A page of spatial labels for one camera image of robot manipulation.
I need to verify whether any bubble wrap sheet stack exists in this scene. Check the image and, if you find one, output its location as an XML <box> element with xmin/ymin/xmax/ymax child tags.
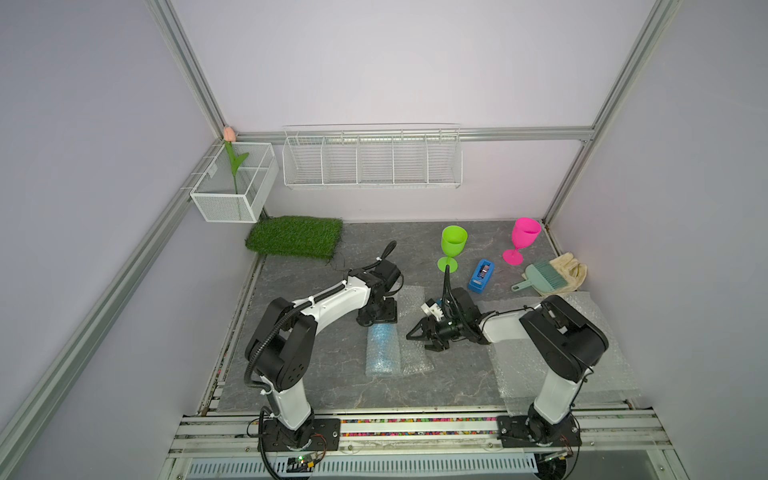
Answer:
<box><xmin>489</xmin><ymin>291</ymin><xmax>642</xmax><ymax>414</ymax></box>

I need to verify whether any white wire shelf rack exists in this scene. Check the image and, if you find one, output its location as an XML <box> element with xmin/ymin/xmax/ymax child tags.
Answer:
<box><xmin>282</xmin><ymin>124</ymin><xmax>464</xmax><ymax>189</ymax></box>

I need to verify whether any pink plastic wine glass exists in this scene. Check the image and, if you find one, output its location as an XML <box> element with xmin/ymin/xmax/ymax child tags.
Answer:
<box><xmin>502</xmin><ymin>217</ymin><xmax>541</xmax><ymax>266</ymax></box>

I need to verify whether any blue tape dispenser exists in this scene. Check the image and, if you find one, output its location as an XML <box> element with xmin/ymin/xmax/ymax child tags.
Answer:
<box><xmin>468</xmin><ymin>259</ymin><xmax>495</xmax><ymax>294</ymax></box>

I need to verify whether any green dustpan brush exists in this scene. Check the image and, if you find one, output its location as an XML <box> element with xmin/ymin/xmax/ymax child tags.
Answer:
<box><xmin>510</xmin><ymin>261</ymin><xmax>568</xmax><ymax>293</ymax></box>

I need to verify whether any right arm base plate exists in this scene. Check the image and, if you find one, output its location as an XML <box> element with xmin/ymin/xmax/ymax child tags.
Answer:
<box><xmin>496</xmin><ymin>412</ymin><xmax>582</xmax><ymax>448</ymax></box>

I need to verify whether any white mesh basket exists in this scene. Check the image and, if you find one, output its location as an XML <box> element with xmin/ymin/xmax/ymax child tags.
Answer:
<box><xmin>190</xmin><ymin>142</ymin><xmax>279</xmax><ymax>224</ymax></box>

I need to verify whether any green artificial grass mat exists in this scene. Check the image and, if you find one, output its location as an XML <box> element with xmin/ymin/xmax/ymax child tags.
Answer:
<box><xmin>245</xmin><ymin>216</ymin><xmax>344</xmax><ymax>260</ymax></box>

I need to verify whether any blue plastic wine glass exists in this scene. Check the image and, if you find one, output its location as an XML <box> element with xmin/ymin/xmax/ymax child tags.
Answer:
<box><xmin>366</xmin><ymin>324</ymin><xmax>402</xmax><ymax>377</ymax></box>

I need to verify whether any green plastic wine glass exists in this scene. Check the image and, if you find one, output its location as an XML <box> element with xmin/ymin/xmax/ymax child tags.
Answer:
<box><xmin>437</xmin><ymin>225</ymin><xmax>468</xmax><ymax>273</ymax></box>

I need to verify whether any artificial pink tulip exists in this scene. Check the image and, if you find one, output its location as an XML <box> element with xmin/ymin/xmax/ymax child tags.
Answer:
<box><xmin>223</xmin><ymin>126</ymin><xmax>249</xmax><ymax>194</ymax></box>

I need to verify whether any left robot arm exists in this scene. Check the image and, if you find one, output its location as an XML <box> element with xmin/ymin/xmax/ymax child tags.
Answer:
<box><xmin>243</xmin><ymin>240</ymin><xmax>402</xmax><ymax>434</ymax></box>

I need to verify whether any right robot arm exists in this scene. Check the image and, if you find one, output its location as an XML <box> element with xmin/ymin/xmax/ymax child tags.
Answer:
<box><xmin>406</xmin><ymin>270</ymin><xmax>609</xmax><ymax>433</ymax></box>

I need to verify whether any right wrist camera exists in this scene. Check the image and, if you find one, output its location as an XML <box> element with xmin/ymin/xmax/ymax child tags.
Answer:
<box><xmin>421</xmin><ymin>299</ymin><xmax>443</xmax><ymax>321</ymax></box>

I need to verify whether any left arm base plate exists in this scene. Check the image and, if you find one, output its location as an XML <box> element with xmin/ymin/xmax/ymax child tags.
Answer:
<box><xmin>256</xmin><ymin>417</ymin><xmax>341</xmax><ymax>452</ymax></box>

